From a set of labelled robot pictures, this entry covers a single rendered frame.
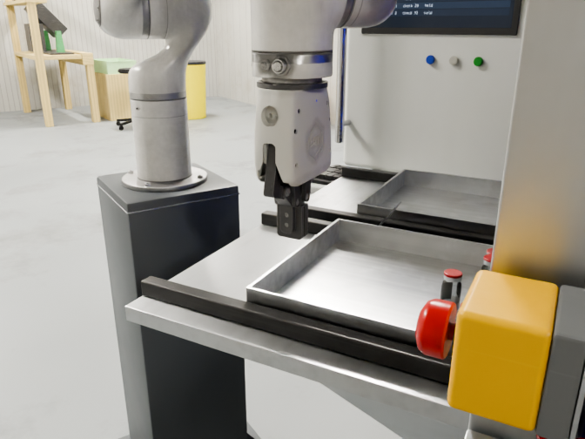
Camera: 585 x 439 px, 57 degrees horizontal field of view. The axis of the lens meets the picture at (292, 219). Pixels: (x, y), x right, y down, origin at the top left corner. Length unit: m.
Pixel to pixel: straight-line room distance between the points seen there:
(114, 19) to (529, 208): 0.91
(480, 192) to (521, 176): 0.70
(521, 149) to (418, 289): 0.34
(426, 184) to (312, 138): 0.58
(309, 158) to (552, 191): 0.26
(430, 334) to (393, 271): 0.37
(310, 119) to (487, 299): 0.28
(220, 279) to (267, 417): 1.17
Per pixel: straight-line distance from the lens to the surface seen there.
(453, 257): 0.78
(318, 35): 0.55
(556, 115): 0.39
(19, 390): 2.17
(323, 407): 1.89
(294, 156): 0.54
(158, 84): 1.16
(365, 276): 0.72
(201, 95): 7.40
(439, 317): 0.38
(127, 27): 1.16
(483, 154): 1.43
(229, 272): 0.73
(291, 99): 0.54
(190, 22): 1.18
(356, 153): 1.58
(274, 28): 0.54
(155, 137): 1.18
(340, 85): 1.50
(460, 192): 1.11
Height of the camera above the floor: 1.19
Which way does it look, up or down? 20 degrees down
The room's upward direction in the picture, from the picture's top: straight up
